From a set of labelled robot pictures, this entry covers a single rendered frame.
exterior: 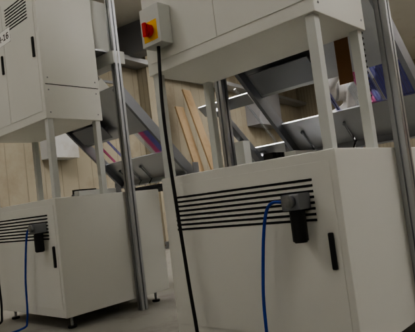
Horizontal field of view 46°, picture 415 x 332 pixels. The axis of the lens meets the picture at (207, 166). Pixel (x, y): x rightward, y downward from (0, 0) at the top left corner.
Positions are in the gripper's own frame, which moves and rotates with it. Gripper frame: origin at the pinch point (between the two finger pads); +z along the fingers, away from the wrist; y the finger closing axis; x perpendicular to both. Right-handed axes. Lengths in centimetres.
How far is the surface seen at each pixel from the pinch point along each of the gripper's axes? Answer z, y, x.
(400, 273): 82, -38, 17
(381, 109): 3.8, -18.7, 18.4
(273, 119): 6.7, 29.9, 29.0
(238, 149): 8, 60, 16
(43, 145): -67, 357, 12
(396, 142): 46, -39, 37
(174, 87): -302, 402, -103
